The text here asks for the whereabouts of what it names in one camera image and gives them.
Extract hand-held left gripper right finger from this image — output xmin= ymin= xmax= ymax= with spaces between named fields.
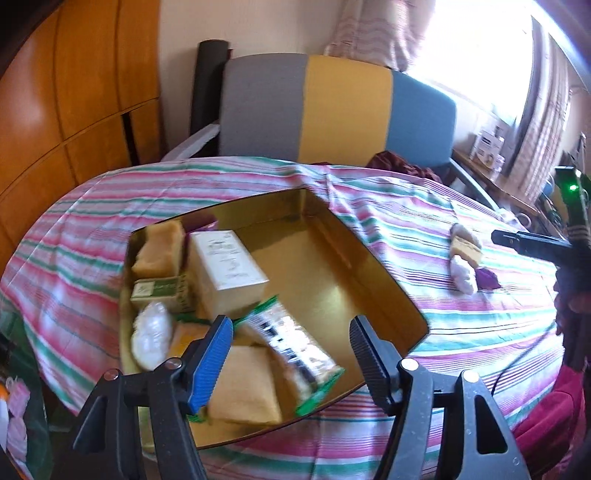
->
xmin=348 ymin=315 xmax=532 ymax=480

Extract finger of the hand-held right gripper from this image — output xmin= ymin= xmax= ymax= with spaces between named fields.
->
xmin=491 ymin=229 xmax=578 ymax=260

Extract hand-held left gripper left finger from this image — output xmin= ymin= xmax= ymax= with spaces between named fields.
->
xmin=55 ymin=315 xmax=234 ymax=480

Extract yellow sponge block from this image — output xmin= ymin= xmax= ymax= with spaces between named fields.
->
xmin=131 ymin=220 xmax=188 ymax=280
xmin=208 ymin=344 xmax=283 ymax=425
xmin=450 ymin=235 xmax=483 ymax=268

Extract white plastic-wrapped bundle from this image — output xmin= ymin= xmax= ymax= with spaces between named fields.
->
xmin=130 ymin=302 xmax=174 ymax=371

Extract white rectangular box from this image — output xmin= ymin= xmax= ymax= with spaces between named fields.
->
xmin=187 ymin=229 xmax=270 ymax=319

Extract gold metal tray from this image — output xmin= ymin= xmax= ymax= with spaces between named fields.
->
xmin=119 ymin=187 xmax=430 ymax=450

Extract person's right hand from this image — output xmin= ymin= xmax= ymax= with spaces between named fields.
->
xmin=554 ymin=277 xmax=591 ymax=337

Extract tan wrapped pastry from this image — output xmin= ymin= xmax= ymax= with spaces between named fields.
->
xmin=450 ymin=223 xmax=481 ymax=245

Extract small white wrapped ball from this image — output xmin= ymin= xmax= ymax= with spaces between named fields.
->
xmin=450 ymin=256 xmax=479 ymax=295

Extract wooden side table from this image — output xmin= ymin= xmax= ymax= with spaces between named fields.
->
xmin=452 ymin=148 xmax=546 ymax=222

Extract pink striped curtain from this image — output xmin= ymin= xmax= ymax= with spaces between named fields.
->
xmin=323 ymin=0 xmax=437 ymax=72
xmin=512 ymin=28 xmax=573 ymax=199

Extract small green box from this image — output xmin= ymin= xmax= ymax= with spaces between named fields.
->
xmin=129 ymin=272 xmax=192 ymax=315

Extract white carton boxes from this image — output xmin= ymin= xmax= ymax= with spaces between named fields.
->
xmin=471 ymin=124 xmax=506 ymax=167

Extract striped tablecloth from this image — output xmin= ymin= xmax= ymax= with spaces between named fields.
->
xmin=0 ymin=156 xmax=568 ymax=480

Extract dark red cloth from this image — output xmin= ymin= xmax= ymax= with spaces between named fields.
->
xmin=367 ymin=150 xmax=446 ymax=183

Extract person's pink clothing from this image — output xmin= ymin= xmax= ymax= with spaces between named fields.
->
xmin=512 ymin=369 xmax=591 ymax=480

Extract bright window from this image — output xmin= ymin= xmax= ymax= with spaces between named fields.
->
xmin=406 ymin=0 xmax=541 ymax=125

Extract floral printed bag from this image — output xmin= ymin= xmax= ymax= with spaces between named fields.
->
xmin=0 ymin=314 xmax=51 ymax=480

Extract grey yellow blue chair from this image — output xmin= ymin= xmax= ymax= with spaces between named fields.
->
xmin=161 ymin=54 xmax=497 ymax=208

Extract black upright roll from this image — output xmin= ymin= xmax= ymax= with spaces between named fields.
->
xmin=191 ymin=40 xmax=230 ymax=158

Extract wooden wardrobe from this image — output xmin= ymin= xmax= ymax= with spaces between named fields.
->
xmin=0 ymin=0 xmax=162 ymax=273

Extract black cable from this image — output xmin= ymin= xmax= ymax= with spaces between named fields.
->
xmin=492 ymin=318 xmax=561 ymax=393

